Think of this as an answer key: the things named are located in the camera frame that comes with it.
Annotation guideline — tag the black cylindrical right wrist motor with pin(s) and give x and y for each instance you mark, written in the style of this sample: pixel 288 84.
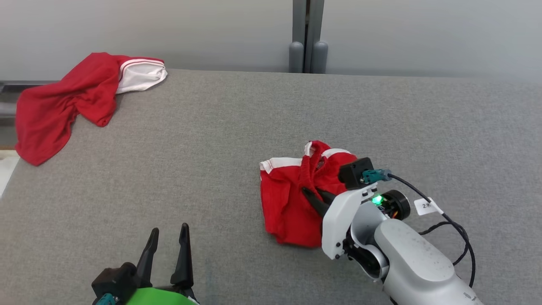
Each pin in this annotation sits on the black cylindrical right wrist motor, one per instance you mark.
pixel 398 204

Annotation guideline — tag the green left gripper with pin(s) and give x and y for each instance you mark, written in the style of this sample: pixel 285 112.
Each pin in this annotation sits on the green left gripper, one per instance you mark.
pixel 159 297

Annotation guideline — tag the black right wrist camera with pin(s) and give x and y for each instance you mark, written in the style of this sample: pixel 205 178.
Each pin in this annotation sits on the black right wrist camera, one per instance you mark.
pixel 353 171

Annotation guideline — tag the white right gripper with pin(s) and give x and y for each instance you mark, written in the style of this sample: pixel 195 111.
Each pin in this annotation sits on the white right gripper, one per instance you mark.
pixel 336 224

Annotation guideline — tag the red jersey with white sleeves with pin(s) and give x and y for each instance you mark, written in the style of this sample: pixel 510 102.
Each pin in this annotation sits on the red jersey with white sleeves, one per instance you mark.
pixel 63 101

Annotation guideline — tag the teal camera connector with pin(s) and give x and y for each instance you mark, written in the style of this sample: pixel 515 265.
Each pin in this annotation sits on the teal camera connector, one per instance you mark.
pixel 374 175
pixel 105 300

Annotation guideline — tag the teal left camera connector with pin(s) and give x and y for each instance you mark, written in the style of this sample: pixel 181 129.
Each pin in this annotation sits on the teal left camera connector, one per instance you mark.
pixel 105 300

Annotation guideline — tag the grey partition post with round feet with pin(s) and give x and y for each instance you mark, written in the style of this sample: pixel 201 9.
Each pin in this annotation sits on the grey partition post with round feet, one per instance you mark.
pixel 308 38

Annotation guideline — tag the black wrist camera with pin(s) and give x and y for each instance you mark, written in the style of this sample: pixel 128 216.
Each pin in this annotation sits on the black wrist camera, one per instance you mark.
pixel 114 279
pixel 353 171

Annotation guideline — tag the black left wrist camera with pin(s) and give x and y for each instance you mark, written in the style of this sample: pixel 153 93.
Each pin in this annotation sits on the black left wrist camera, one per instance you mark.
pixel 114 279

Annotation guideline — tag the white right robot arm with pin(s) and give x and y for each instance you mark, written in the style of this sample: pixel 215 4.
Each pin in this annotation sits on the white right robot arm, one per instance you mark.
pixel 415 262

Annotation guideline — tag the red shorts with white stripes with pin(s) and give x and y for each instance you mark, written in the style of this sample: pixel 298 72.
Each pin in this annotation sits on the red shorts with white stripes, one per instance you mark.
pixel 288 199

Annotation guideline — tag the teal right camera connector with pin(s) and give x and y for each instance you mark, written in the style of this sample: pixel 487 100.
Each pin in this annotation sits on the teal right camera connector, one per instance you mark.
pixel 374 175

